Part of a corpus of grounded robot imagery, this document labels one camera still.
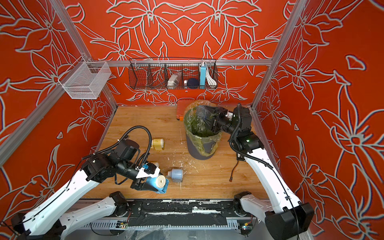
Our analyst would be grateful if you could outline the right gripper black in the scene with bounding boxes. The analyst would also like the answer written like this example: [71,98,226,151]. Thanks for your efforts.
[201,107,241,140]

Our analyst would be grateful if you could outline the blue sharpener back row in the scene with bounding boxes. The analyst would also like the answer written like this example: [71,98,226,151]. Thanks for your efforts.
[146,175,169,194]

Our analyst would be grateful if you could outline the light blue sharpener front row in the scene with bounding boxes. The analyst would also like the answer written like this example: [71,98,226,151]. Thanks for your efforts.
[167,168,184,183]

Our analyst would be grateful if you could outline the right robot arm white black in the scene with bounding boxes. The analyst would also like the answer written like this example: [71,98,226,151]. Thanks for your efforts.
[196,104,315,240]

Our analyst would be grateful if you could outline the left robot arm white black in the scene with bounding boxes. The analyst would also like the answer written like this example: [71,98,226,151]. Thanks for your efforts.
[8,126,168,240]

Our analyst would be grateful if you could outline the yellow sharpener back row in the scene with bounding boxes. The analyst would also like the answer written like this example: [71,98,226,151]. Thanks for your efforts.
[151,138,165,151]

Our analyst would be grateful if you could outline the yellow-green plastic bin liner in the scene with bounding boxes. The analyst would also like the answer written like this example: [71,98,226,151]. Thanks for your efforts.
[183,100,222,150]

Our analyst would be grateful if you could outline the dark grey garbage bin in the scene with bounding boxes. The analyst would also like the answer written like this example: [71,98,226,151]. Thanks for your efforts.
[186,136,218,161]

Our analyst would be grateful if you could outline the orange tool case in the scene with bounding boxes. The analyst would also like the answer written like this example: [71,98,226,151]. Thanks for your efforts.
[176,100,194,121]

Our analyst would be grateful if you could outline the dark blue round object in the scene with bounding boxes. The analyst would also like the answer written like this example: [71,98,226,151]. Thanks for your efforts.
[187,78,200,89]

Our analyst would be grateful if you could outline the light blue box in basket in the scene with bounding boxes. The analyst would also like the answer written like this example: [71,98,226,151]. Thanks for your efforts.
[200,64,207,89]

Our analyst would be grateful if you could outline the silver packet in basket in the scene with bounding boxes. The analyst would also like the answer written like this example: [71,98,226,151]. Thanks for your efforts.
[167,73,182,90]

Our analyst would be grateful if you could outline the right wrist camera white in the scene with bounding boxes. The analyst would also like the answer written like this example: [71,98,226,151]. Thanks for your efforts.
[226,111,233,120]

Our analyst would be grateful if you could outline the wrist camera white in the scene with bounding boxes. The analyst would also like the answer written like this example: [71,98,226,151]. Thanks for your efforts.
[226,111,233,120]
[136,162,160,179]

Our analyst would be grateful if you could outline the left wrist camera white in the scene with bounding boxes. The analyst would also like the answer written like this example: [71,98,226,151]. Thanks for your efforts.
[136,162,160,179]

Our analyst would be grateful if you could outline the white cable in basket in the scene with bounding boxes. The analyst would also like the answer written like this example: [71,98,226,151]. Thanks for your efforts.
[205,68,217,89]

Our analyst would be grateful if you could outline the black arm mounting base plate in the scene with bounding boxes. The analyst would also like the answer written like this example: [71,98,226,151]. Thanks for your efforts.
[103,199,260,225]

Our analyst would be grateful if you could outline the red black loose wire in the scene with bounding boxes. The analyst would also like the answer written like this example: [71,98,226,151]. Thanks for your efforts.
[229,160,241,183]

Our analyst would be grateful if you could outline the black wire wall basket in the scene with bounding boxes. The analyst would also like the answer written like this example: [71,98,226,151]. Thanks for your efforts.
[128,58,219,90]

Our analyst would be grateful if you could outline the white slotted cable duct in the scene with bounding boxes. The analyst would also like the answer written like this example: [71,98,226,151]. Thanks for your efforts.
[79,219,247,231]

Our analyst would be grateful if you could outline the clear plastic wall bin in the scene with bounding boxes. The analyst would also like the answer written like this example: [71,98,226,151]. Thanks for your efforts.
[60,62,111,100]

